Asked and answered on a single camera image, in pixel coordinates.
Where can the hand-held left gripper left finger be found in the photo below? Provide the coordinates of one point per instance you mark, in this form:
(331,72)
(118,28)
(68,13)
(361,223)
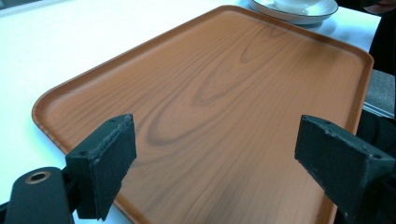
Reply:
(102,169)

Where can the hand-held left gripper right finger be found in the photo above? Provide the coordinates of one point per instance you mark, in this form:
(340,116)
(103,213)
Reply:
(341,155)

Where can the brown wood-grain tray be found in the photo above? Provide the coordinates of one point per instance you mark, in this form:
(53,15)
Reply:
(218,93)

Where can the white bowl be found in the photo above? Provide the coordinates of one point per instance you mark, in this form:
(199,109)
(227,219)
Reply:
(320,12)

